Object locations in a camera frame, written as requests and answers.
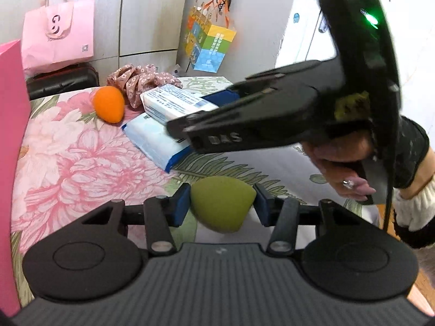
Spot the pink cardboard box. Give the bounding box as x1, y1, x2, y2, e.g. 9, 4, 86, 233
0, 40, 32, 317

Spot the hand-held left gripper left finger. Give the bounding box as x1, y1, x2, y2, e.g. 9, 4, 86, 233
80, 183, 191, 257

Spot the orange makeup sponge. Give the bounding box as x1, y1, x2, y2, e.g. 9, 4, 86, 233
92, 86, 126, 124

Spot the floral tablecloth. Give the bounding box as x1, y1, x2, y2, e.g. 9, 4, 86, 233
10, 75, 386, 309

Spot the white door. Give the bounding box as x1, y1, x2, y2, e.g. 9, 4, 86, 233
275, 0, 435, 164

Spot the colourful gift bag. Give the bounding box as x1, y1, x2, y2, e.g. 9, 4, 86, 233
184, 5, 237, 73

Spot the white blue tissue pack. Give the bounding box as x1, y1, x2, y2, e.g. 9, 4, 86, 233
140, 84, 238, 125
121, 113, 193, 173

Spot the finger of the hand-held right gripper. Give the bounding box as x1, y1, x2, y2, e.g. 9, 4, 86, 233
202, 59, 344, 110
166, 86, 327, 154

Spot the pink paper shopping bag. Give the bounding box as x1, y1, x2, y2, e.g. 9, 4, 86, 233
21, 0, 96, 76

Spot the floral fabric scrunchie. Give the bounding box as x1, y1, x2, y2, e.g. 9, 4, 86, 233
106, 63, 184, 109

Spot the person's right hand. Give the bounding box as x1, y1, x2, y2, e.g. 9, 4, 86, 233
302, 132, 378, 202

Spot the green makeup sponge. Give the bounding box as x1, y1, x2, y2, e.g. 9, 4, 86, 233
189, 176, 257, 234

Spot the black suitcase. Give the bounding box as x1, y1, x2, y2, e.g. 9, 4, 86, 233
26, 63, 100, 101

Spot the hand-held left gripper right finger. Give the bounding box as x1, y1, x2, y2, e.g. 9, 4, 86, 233
254, 183, 366, 257

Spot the beige wardrobe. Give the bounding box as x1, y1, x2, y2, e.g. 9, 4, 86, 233
0, 0, 302, 73

